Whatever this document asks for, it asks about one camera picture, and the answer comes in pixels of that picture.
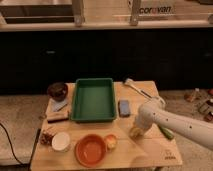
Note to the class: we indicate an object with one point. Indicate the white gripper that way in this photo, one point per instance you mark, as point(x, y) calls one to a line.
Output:
point(137, 131)

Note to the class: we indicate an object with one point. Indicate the yellow banana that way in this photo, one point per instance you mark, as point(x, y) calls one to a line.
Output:
point(131, 134)

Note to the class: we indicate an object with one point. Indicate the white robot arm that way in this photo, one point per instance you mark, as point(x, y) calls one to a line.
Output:
point(153, 111)

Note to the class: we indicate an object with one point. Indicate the red bowl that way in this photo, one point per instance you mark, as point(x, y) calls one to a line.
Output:
point(90, 150)

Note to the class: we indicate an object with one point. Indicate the dark brown bowl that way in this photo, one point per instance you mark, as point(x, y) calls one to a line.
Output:
point(58, 91)

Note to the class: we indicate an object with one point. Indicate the blue sponge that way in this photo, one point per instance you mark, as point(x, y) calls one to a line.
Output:
point(124, 109)

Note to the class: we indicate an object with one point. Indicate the green cucumber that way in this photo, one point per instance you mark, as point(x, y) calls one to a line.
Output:
point(166, 133)

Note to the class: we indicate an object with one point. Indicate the orange peach fruit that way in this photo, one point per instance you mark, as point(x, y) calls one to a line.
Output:
point(111, 141)

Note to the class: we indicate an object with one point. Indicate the green plastic tray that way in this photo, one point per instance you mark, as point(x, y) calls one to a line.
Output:
point(93, 100)

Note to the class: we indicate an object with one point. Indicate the white cup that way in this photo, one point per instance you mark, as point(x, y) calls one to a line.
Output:
point(61, 142)

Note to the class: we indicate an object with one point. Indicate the wooden block brush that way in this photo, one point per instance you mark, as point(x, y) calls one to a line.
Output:
point(57, 116)

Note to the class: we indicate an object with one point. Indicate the knife on cutting board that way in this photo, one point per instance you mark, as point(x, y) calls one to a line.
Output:
point(56, 106)

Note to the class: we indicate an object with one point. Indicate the brown small toy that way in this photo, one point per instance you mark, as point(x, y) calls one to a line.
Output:
point(46, 139)

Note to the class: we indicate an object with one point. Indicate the cardboard box with logo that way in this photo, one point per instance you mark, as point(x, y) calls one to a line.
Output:
point(156, 7)

